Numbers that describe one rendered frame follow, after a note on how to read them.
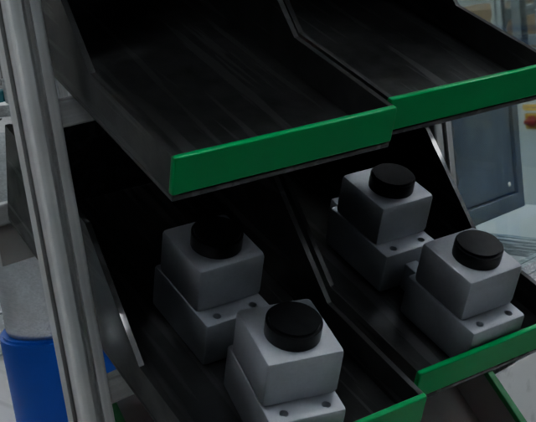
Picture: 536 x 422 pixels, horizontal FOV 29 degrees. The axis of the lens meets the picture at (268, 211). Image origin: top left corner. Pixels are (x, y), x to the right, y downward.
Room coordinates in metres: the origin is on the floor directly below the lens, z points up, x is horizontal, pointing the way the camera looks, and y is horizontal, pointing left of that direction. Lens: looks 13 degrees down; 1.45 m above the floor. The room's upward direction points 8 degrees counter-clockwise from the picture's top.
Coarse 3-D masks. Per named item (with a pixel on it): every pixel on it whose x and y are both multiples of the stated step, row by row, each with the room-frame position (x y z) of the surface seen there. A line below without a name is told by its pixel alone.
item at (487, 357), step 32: (352, 160) 0.82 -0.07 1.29; (384, 160) 0.78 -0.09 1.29; (416, 160) 0.75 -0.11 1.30; (288, 192) 0.67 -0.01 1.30; (320, 192) 0.78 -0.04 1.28; (448, 192) 0.72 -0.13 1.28; (320, 224) 0.74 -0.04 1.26; (448, 224) 0.73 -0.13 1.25; (320, 256) 0.65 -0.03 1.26; (352, 288) 0.67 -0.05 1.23; (352, 320) 0.62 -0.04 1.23; (384, 320) 0.64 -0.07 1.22; (384, 352) 0.59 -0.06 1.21; (416, 352) 0.62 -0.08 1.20; (480, 352) 0.59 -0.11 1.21; (512, 352) 0.61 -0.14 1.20; (416, 384) 0.57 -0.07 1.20; (448, 384) 0.59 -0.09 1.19
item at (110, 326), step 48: (96, 144) 0.71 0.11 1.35; (96, 192) 0.72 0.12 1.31; (144, 192) 0.74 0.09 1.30; (240, 192) 0.68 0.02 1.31; (96, 240) 0.57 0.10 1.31; (144, 240) 0.68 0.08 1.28; (288, 240) 0.63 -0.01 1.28; (96, 288) 0.58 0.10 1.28; (144, 288) 0.63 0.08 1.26; (288, 288) 0.64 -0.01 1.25; (144, 336) 0.59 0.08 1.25; (336, 336) 0.60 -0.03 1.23; (144, 384) 0.54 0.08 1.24; (192, 384) 0.56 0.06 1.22; (384, 384) 0.56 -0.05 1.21
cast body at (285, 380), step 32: (256, 320) 0.52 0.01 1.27; (288, 320) 0.51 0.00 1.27; (320, 320) 0.51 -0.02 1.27; (256, 352) 0.50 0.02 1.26; (288, 352) 0.50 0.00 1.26; (320, 352) 0.50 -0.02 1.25; (224, 384) 0.55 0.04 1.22; (256, 384) 0.51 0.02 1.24; (288, 384) 0.50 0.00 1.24; (320, 384) 0.51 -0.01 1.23; (256, 416) 0.51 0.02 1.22; (288, 416) 0.50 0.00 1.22; (320, 416) 0.50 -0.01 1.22
